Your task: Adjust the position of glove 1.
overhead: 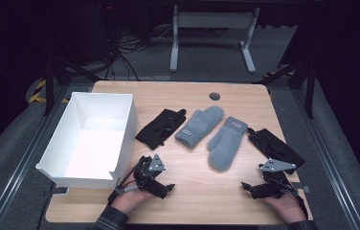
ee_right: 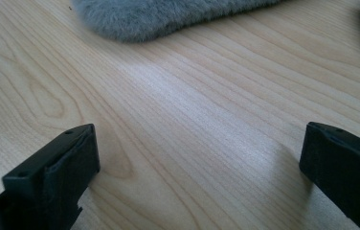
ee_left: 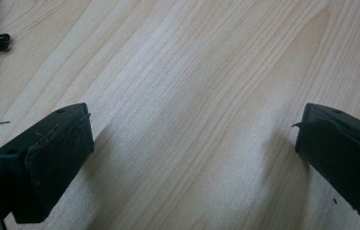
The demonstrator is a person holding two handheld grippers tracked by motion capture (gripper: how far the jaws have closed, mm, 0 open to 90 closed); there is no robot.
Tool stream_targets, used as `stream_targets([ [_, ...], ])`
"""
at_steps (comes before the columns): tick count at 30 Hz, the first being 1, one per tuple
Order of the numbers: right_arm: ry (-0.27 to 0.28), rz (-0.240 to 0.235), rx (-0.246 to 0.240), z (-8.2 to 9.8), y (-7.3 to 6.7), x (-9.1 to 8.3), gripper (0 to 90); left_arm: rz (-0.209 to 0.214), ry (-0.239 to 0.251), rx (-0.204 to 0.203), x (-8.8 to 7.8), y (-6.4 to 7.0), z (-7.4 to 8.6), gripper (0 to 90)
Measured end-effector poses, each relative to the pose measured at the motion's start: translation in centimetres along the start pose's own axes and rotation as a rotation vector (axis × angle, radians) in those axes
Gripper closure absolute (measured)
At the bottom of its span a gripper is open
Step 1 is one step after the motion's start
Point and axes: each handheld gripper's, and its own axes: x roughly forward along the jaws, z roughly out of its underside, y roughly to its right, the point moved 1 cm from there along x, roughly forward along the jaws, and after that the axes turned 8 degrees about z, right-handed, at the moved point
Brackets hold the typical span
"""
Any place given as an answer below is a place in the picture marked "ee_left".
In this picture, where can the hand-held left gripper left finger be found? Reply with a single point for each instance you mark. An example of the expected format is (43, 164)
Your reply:
(56, 153)

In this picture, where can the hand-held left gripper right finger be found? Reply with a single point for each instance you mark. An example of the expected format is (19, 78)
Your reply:
(344, 159)

